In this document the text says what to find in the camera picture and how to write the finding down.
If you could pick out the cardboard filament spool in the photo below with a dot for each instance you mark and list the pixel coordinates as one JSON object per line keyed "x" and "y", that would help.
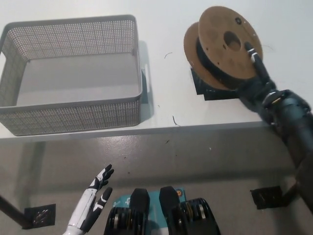
{"x": 220, "y": 58}

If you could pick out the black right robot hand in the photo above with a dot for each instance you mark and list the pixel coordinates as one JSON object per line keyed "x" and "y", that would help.
{"x": 254, "y": 95}

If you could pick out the dark tape patch on table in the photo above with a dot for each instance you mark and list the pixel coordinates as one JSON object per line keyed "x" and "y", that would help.
{"x": 210, "y": 94}

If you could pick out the grey perforated plastic basket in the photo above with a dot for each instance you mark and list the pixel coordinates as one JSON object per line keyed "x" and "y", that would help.
{"x": 73, "y": 115}

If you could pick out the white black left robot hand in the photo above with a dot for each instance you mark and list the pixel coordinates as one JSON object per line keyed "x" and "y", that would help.
{"x": 85, "y": 203}

